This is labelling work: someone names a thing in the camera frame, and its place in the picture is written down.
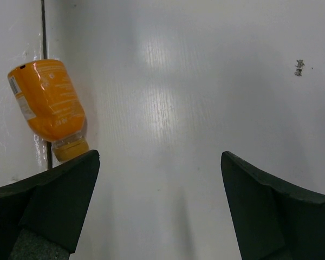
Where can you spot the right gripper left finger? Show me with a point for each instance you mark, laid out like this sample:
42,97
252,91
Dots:
41,217

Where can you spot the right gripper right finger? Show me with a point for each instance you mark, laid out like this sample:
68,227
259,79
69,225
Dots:
272,218

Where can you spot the orange juice bottle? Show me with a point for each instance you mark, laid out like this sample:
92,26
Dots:
50,105

